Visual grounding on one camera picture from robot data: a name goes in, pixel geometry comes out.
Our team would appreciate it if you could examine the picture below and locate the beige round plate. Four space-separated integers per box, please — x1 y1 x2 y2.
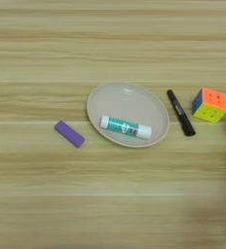
86 81 170 149

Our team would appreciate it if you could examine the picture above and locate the purple rectangular eraser block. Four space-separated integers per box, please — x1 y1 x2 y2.
54 120 86 149

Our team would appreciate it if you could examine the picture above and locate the black marker pen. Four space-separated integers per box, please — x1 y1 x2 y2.
166 89 197 137

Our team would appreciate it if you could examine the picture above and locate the green white glue stick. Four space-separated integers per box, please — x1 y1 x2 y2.
99 114 153 141

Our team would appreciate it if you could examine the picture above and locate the colourful puzzle cube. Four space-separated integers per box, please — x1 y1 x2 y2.
191 87 226 124

